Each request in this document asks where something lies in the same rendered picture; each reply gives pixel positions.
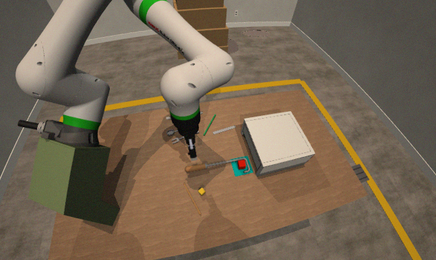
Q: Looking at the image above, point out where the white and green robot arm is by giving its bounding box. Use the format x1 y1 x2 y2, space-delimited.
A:
15 0 235 147

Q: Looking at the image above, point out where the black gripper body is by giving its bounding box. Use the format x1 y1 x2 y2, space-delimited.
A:
178 125 199 142

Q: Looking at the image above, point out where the grey metal spoon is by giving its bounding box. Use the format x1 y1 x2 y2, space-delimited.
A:
166 129 178 135

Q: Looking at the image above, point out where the teal square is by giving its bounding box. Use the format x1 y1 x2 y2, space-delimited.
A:
231 156 253 176

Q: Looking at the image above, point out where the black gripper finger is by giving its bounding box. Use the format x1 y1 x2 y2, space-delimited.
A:
185 135 197 161

